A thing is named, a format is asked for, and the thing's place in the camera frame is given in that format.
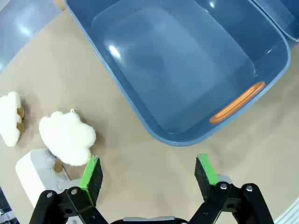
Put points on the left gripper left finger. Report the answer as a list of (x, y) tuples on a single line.
[(92, 177)]

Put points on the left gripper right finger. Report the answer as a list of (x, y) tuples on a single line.
[(205, 177)]

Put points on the white cloud plush toy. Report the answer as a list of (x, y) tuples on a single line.
[(9, 116), (67, 137)]

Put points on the white digital clock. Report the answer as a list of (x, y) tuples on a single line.
[(32, 172)]

